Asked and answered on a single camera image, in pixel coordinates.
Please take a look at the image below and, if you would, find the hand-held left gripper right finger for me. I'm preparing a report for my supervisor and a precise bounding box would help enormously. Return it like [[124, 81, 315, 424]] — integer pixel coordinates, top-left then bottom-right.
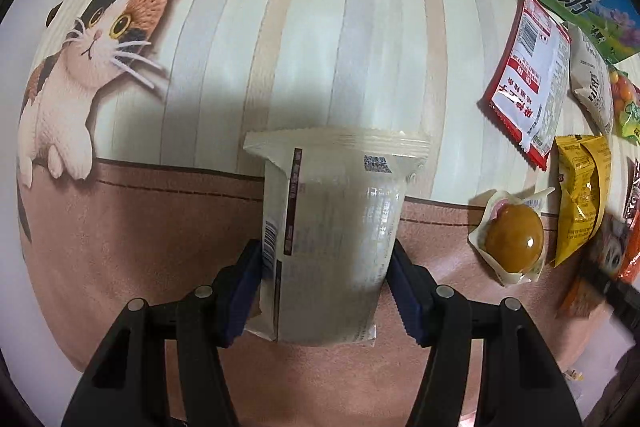
[[389, 239, 583, 427]]

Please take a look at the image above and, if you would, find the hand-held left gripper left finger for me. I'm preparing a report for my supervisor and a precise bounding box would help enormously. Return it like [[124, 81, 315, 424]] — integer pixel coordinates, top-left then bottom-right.
[[60, 239, 266, 427]]

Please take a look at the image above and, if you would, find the white packet with brown stripe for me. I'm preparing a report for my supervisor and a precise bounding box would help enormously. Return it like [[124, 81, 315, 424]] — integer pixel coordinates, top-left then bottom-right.
[[242, 125, 432, 348]]

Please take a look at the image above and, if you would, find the brown egg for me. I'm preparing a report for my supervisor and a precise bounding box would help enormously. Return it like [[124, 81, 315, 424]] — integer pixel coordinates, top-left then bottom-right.
[[468, 187, 556, 286]]

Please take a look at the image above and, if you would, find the yellow snack packet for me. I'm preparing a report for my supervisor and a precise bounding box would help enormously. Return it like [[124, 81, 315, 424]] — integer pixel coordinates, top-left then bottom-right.
[[552, 134, 613, 268]]

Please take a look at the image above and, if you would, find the panda print snack packet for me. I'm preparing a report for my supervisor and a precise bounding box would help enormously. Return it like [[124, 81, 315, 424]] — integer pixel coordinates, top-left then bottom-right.
[[592, 214, 640, 284]]

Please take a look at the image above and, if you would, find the red and white snack packet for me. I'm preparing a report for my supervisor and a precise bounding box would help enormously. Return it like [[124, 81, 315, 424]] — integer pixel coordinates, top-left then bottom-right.
[[482, 0, 572, 172]]

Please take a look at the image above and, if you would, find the pale printed snack packet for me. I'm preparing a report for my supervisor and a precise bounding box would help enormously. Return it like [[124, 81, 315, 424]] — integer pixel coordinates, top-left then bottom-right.
[[569, 24, 615, 135]]

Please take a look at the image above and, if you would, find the clear bag of colourful candy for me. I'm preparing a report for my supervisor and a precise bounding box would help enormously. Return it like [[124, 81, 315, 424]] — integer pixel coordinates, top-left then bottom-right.
[[607, 66, 640, 145]]

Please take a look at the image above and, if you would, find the striped cat print blanket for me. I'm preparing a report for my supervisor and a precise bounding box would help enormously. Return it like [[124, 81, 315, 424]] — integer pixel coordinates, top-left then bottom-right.
[[0, 0, 640, 427]]

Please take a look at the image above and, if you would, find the dark patterned snack packet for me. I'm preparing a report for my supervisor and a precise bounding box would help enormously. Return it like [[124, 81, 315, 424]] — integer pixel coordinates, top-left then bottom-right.
[[622, 157, 640, 228]]

